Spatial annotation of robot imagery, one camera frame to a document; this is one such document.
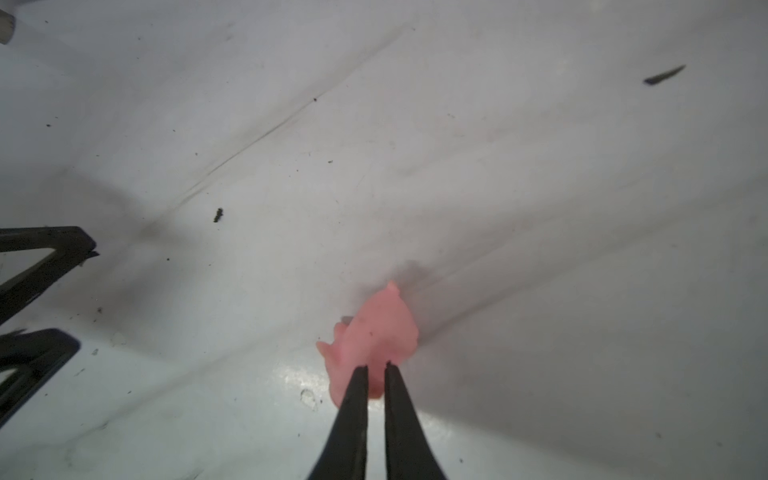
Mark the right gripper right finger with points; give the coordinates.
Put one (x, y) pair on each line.
(408, 454)

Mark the pink pig toy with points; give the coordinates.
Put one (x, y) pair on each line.
(382, 331)

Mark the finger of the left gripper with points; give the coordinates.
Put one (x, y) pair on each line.
(31, 358)
(70, 247)

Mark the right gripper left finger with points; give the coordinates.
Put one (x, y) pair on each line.
(344, 456)

